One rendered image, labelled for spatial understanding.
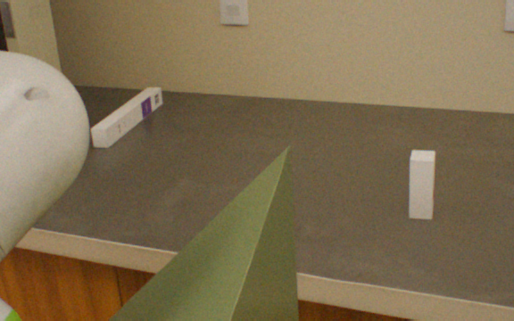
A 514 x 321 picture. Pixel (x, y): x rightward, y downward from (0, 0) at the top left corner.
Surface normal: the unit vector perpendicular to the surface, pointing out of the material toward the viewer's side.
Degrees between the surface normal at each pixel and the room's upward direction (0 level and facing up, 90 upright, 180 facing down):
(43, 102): 58
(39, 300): 90
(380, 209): 0
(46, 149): 89
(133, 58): 90
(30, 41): 90
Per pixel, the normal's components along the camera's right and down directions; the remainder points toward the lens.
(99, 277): -0.39, 0.37
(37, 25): 0.92, 0.09
